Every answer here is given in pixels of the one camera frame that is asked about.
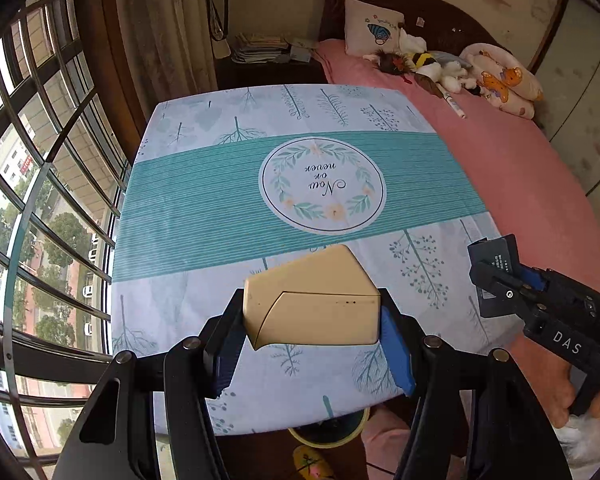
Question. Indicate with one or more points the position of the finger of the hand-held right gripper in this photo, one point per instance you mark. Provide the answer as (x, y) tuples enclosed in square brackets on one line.
[(500, 290), (530, 276)]

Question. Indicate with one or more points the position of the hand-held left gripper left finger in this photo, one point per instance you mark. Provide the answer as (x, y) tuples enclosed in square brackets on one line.
[(225, 355)]

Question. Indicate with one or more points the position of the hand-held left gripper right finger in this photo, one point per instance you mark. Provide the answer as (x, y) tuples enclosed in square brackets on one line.
[(397, 355)]

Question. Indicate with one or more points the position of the black packet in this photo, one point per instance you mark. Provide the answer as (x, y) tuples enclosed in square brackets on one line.
[(495, 257)]

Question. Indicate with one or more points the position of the round bin with yellow rim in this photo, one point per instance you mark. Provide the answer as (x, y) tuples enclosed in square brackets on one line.
[(330, 427)]

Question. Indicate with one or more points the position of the beige box with orange face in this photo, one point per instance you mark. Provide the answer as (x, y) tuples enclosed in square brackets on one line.
[(310, 300)]

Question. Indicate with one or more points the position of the person's right forearm white sleeve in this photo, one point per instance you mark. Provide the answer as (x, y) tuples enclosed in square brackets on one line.
[(585, 445)]

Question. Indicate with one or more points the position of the person's right hand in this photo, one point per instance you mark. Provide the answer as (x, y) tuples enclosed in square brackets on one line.
[(550, 390)]

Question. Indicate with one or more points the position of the person's right leg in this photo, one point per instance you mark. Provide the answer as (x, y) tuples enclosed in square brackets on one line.
[(385, 440)]

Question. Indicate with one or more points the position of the bed with pink sheet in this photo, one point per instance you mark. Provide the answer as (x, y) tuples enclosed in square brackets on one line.
[(520, 170)]

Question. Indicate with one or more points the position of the yellow slipper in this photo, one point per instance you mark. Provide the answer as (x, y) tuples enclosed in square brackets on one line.
[(312, 465)]

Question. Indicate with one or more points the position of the leaf print tablecloth on table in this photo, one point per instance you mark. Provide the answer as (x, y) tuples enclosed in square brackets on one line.
[(190, 210)]

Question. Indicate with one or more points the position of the white marker pen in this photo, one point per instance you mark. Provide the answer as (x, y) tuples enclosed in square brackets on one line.
[(452, 105)]

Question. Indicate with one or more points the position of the bear print folded blanket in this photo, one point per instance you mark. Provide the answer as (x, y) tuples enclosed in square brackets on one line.
[(500, 80)]

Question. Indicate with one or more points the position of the white fluffy plush toy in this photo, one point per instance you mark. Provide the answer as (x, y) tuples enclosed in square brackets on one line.
[(455, 77)]

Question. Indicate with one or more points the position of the brown plush tail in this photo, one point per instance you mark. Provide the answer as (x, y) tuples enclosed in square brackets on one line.
[(427, 85)]

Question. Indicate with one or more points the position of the grey blue cloth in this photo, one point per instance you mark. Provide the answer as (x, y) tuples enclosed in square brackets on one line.
[(452, 57)]

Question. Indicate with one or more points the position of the bee plush toy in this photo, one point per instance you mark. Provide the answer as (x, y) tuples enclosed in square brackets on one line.
[(427, 62)]

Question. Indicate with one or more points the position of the brown feather toy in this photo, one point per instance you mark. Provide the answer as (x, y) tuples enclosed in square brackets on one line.
[(390, 62)]

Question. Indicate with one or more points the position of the dark wooden headboard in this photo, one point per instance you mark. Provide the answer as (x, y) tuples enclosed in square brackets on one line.
[(445, 15)]

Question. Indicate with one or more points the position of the dark wooden nightstand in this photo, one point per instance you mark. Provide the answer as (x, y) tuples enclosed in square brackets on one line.
[(270, 75)]

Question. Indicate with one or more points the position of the white printed pillow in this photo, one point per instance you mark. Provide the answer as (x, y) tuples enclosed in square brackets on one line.
[(372, 27)]

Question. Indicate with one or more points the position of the window with dark grille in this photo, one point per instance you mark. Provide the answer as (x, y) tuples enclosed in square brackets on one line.
[(30, 125)]

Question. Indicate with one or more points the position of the stack of papers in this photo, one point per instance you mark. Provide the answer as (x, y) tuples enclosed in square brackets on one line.
[(260, 47)]

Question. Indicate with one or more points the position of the small grey box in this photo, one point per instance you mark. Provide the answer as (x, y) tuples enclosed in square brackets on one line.
[(300, 51)]

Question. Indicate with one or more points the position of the beige curtain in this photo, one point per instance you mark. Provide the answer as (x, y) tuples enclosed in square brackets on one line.
[(165, 20)]

